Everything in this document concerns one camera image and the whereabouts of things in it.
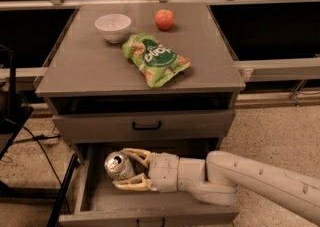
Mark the closed top drawer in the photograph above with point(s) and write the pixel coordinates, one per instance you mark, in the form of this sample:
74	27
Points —
117	127

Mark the green 7up can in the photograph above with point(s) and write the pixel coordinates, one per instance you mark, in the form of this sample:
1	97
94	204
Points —
118	166

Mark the metal window railing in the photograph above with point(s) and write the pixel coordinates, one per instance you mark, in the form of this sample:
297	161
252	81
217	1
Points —
253	71

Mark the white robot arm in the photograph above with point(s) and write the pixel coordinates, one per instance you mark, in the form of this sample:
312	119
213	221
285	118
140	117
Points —
214	179

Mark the white bowl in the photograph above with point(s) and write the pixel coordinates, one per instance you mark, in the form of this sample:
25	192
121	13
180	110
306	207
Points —
113	27

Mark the black drawer handle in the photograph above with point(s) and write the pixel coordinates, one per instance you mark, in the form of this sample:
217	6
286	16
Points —
146	127

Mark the grey drawer cabinet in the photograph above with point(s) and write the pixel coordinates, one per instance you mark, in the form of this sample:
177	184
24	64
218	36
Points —
89	75

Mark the open middle drawer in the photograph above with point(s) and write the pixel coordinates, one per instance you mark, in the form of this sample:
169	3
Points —
100	204

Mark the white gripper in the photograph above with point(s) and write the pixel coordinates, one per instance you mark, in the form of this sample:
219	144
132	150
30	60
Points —
164	171

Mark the green chip bag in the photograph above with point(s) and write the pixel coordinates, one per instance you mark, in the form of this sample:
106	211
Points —
156	62

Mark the black stand left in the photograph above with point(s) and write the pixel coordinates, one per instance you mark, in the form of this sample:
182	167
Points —
11	115

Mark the red apple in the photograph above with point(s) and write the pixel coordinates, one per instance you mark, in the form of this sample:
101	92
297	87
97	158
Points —
164	19

